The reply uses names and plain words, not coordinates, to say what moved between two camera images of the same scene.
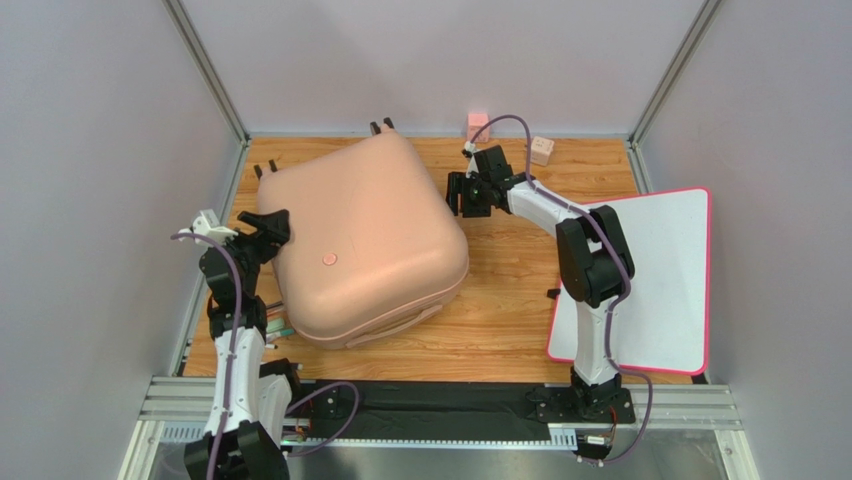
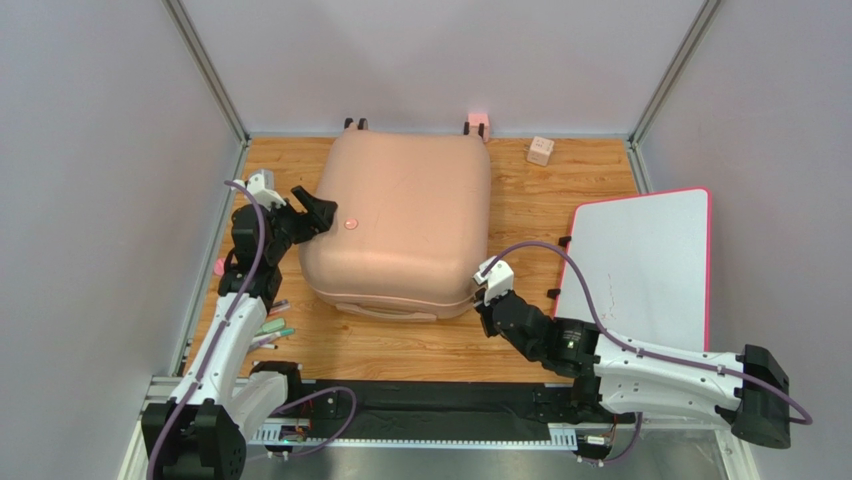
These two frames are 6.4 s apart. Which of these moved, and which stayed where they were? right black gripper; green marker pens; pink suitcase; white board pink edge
Moved: right black gripper; pink suitcase
Stayed: white board pink edge; green marker pens
